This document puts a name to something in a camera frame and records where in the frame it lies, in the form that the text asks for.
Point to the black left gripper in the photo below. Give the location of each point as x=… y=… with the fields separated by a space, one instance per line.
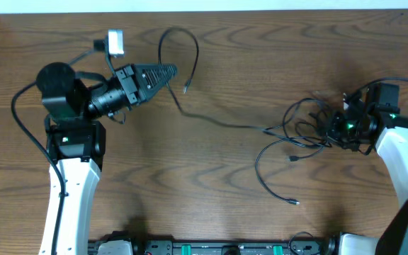
x=130 y=85

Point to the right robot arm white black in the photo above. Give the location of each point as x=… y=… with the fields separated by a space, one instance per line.
x=388 y=133

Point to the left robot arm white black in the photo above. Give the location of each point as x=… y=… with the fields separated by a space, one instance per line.
x=76 y=140

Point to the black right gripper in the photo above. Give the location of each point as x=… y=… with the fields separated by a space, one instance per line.
x=331 y=131

